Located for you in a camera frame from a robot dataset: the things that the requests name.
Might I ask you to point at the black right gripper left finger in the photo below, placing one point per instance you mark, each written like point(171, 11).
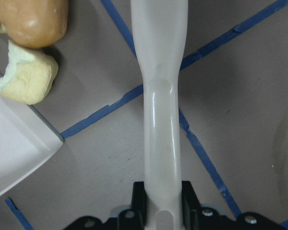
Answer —
point(134, 218)

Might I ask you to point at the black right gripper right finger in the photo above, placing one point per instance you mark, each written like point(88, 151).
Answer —
point(196, 216)

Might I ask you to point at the white plastic dustpan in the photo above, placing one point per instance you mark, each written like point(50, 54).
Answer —
point(27, 141)

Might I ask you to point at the pale bread piece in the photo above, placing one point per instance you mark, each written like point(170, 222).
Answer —
point(28, 76)

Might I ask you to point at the white hand brush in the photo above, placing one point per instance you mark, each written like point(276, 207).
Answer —
point(159, 29)

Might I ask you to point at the round brown bread bun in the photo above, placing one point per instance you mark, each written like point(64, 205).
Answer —
point(34, 23)

